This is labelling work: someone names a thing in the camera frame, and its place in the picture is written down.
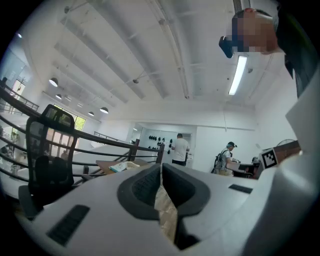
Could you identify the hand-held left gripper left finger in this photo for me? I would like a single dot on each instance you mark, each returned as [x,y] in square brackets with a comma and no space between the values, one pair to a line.
[140,192]

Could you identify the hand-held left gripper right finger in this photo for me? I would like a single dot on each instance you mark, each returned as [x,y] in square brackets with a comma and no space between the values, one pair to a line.
[187,193]

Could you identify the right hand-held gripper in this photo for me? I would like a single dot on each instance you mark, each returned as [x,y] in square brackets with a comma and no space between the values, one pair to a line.
[287,200]

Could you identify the mint printed pouch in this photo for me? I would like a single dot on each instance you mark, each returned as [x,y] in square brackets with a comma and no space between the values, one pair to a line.
[117,167]

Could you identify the dome pendant lamp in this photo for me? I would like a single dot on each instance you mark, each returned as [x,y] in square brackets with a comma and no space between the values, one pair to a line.
[53,82]
[91,114]
[58,96]
[104,110]

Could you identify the black mesh office chair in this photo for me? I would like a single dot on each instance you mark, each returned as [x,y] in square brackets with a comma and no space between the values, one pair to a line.
[50,165]

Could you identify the long fluorescent ceiling light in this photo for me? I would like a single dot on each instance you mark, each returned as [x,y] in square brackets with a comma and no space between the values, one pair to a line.
[238,75]

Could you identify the black balcony balustrade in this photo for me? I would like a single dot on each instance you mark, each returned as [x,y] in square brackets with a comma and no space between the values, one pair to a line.
[22,100]

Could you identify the person's black shirt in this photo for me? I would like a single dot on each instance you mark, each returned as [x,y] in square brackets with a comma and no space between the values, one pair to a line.
[297,50]

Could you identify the person's head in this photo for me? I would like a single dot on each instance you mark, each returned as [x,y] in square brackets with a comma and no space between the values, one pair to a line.
[257,32]

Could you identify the group of black wall-hung headsets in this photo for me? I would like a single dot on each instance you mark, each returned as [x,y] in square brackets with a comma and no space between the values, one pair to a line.
[157,143]

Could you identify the black head-mounted camera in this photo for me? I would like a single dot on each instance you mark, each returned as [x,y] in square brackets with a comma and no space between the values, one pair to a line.
[226,46]

